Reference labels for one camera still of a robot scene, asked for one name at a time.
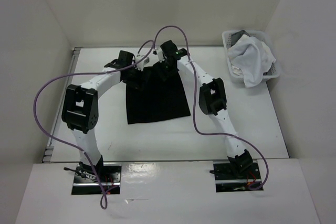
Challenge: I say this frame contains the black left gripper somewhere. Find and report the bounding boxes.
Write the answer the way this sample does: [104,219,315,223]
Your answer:
[123,65,151,92]

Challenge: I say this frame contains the black skirt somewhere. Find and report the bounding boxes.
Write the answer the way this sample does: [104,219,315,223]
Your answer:
[125,67,191,125]

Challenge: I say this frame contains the white skirt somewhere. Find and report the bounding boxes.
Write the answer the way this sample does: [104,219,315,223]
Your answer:
[228,35,276,88]

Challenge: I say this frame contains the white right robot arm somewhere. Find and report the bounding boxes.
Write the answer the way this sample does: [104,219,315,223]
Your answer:
[154,40,253,178]

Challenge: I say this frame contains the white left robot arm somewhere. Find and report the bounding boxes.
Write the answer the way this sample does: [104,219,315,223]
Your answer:
[61,50,149,182]

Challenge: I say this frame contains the dark grey garment in basket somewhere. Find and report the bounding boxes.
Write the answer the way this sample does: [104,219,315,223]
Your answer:
[230,30,250,46]

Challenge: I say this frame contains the white plastic basket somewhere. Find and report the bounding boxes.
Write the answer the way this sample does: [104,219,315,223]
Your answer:
[222,29,280,83]

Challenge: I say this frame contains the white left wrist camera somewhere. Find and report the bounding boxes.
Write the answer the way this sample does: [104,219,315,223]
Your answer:
[134,55,150,71]

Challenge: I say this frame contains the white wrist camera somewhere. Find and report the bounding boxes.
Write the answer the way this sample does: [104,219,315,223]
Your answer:
[153,47,165,62]
[134,55,150,71]

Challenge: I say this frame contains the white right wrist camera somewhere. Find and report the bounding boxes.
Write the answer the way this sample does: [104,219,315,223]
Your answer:
[153,47,165,62]

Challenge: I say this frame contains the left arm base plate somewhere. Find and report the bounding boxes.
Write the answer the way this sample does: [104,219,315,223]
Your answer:
[64,165,121,195]

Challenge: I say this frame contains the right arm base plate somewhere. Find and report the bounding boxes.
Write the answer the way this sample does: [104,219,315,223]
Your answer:
[209,161,262,193]

